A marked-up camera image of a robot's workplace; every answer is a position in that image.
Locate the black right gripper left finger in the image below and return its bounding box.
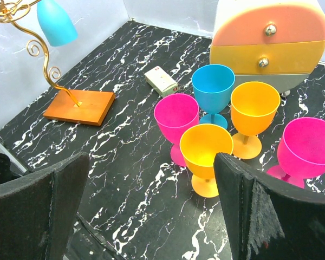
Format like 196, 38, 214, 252
0, 152, 89, 259

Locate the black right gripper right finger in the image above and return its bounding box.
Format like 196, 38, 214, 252
213, 153, 325, 259

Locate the pink wine glass front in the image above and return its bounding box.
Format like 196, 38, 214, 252
266, 117, 325, 189

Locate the pink wine glass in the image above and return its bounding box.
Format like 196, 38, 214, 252
154, 93, 199, 167
266, 117, 325, 189

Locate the yellow wine glass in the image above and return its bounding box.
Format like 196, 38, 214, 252
230, 81, 281, 160
180, 123, 234, 198

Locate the blue wine glass front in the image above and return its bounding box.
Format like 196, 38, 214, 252
191, 64, 235, 129

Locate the blue wine glass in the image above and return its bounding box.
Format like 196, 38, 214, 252
37, 0, 78, 47
191, 64, 235, 129

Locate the blue wine glass back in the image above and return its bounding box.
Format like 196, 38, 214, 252
37, 0, 78, 47

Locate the orange wooden rack base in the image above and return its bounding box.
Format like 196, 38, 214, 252
43, 89, 115, 126

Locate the white round drawer cabinet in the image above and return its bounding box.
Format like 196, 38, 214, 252
210, 1, 325, 96

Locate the small white cardboard box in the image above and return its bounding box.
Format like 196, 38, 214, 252
144, 66, 179, 98

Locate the gold wire glass rack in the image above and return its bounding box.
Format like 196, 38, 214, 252
0, 0, 82, 108

